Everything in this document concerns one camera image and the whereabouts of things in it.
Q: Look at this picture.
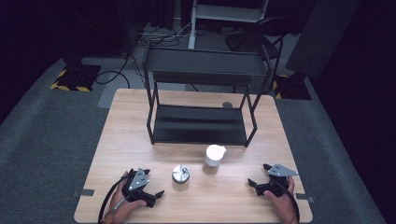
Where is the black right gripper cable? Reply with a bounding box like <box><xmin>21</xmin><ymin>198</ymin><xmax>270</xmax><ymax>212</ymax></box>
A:
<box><xmin>273</xmin><ymin>179</ymin><xmax>301</xmax><ymax>224</ymax></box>

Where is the black floor cable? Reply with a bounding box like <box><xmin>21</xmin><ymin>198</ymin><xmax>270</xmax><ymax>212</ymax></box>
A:
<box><xmin>94</xmin><ymin>51</ymin><xmax>132</xmax><ymax>90</ymax></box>

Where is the white-lidded glass spice jar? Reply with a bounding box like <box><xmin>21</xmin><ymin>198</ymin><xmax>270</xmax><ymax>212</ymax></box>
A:
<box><xmin>203</xmin><ymin>144</ymin><xmax>227</xmax><ymax>175</ymax></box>

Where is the black two-tier metal rack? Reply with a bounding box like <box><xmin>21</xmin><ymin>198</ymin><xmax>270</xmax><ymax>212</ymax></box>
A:
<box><xmin>142</xmin><ymin>39</ymin><xmax>272</xmax><ymax>148</ymax></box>

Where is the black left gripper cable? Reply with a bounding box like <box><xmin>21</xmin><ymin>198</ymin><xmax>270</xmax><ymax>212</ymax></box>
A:
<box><xmin>97</xmin><ymin>175</ymin><xmax>131</xmax><ymax>224</ymax></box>

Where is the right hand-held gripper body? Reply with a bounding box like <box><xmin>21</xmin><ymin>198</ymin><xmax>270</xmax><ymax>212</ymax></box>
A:
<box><xmin>257</xmin><ymin>162</ymin><xmax>299</xmax><ymax>199</ymax></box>

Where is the yellow-black striped base plate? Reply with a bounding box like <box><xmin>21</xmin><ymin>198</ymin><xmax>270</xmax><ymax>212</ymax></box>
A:
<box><xmin>49</xmin><ymin>63</ymin><xmax>102</xmax><ymax>93</ymax></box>
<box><xmin>271</xmin><ymin>73</ymin><xmax>312</xmax><ymax>101</ymax></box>

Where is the metal-lidded glass spice jar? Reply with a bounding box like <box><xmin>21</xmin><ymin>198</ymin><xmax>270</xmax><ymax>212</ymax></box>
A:
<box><xmin>171</xmin><ymin>164</ymin><xmax>191</xmax><ymax>191</ymax></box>

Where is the person's right hand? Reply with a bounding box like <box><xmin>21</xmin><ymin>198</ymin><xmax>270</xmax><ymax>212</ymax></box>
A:
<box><xmin>262</xmin><ymin>176</ymin><xmax>297</xmax><ymax>224</ymax></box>

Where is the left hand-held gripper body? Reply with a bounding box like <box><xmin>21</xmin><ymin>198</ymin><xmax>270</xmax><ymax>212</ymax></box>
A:
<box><xmin>121</xmin><ymin>167</ymin><xmax>151</xmax><ymax>203</ymax></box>

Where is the white-legged desk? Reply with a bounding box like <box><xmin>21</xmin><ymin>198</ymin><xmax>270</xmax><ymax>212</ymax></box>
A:
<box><xmin>187</xmin><ymin>0</ymin><xmax>271</xmax><ymax>50</ymax></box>

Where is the bundle of floor cables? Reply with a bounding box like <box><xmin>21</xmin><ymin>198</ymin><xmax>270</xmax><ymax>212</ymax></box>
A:
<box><xmin>134</xmin><ymin>21</ymin><xmax>192</xmax><ymax>49</ymax></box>

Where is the grey upright panel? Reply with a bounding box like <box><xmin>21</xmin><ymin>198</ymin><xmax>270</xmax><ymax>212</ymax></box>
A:
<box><xmin>285</xmin><ymin>0</ymin><xmax>362</xmax><ymax>80</ymax></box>

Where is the grey table edge bracket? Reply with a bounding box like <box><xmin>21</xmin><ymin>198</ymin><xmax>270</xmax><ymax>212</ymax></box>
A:
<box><xmin>72</xmin><ymin>189</ymin><xmax>95</xmax><ymax>198</ymax></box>
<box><xmin>295</xmin><ymin>192</ymin><xmax>316</xmax><ymax>203</ymax></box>

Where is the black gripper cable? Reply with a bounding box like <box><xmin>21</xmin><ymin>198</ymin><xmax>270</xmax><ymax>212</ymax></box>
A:
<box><xmin>273</xmin><ymin>179</ymin><xmax>301</xmax><ymax>224</ymax></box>
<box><xmin>97</xmin><ymin>175</ymin><xmax>131</xmax><ymax>224</ymax></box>

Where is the person's left hand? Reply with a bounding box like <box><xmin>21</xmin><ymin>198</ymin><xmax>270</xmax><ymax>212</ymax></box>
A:
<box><xmin>104</xmin><ymin>171</ymin><xmax>148</xmax><ymax>224</ymax></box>

